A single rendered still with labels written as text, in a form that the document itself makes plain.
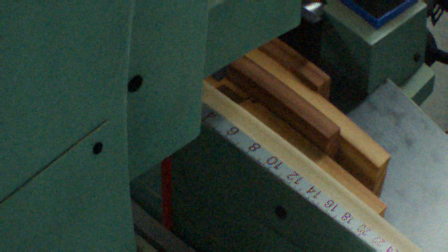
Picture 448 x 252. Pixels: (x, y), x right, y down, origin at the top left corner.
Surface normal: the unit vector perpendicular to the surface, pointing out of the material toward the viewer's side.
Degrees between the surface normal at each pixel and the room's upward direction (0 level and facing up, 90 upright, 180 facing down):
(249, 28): 90
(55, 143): 90
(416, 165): 0
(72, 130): 90
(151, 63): 90
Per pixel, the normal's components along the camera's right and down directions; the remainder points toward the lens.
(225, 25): 0.70, 0.53
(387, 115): 0.05, -0.71
